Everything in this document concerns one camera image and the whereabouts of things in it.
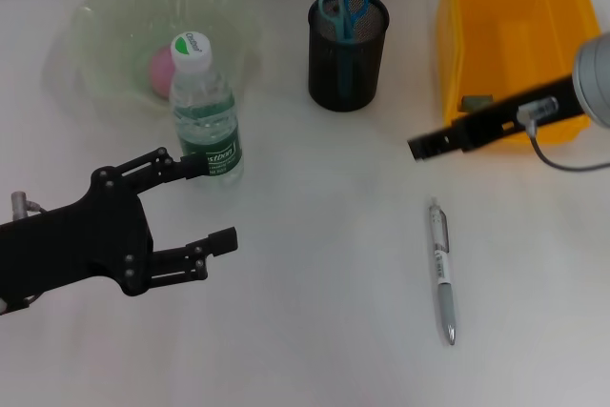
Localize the pink peach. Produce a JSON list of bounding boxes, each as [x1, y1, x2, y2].
[[148, 46, 175, 102]]

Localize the pale green glass fruit plate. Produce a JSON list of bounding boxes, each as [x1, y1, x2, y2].
[[71, 0, 263, 115]]

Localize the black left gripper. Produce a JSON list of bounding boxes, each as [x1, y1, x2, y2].
[[0, 146, 239, 316]]

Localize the black mesh pen holder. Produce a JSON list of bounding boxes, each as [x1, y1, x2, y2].
[[307, 0, 390, 112]]

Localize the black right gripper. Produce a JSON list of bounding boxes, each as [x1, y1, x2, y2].
[[407, 73, 588, 162]]

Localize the blue scissors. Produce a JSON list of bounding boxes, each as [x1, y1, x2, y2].
[[317, 0, 370, 99]]

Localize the green plastic wrapper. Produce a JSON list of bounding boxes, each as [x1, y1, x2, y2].
[[459, 94, 495, 115]]

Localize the right arm cable silver plugs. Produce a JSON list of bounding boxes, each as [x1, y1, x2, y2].
[[516, 95, 610, 173]]

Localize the white grey ballpoint pen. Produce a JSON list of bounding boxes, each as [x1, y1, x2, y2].
[[427, 196, 458, 347]]

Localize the yellow plastic bin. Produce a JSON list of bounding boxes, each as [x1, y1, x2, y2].
[[436, 0, 602, 147]]

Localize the clear water bottle green label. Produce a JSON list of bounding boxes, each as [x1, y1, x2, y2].
[[169, 31, 245, 188]]

